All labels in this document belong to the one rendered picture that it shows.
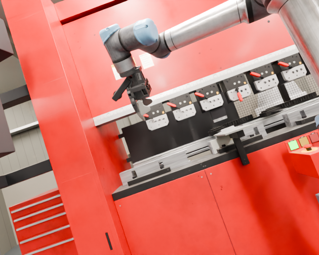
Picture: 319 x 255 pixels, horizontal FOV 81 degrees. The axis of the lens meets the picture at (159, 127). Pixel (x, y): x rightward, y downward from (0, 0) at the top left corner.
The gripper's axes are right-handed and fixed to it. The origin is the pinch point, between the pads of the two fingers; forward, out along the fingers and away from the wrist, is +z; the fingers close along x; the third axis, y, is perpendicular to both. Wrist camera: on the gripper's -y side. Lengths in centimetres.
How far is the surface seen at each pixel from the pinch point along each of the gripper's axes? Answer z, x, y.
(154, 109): 20.2, 44.7, -7.9
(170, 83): 10, 57, 7
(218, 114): 39, 47, 34
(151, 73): 0, 61, -4
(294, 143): 52, 18, 68
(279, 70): 30, 67, 80
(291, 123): 59, 44, 78
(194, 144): 65, 51, 10
